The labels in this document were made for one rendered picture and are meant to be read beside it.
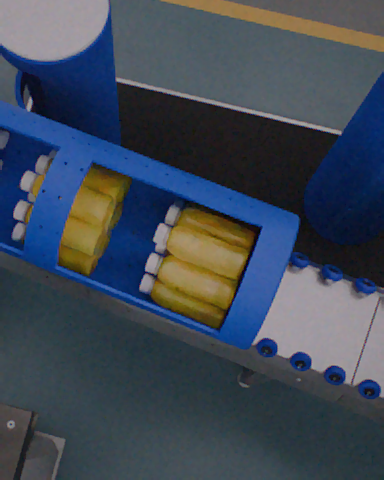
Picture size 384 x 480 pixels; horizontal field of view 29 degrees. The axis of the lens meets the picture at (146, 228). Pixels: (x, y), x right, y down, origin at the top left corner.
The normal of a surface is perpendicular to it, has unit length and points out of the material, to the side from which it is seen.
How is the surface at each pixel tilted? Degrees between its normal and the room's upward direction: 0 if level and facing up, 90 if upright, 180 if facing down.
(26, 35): 0
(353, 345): 0
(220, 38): 0
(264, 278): 12
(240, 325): 56
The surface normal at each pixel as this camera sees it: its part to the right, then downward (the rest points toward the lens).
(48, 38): 0.00, -0.25
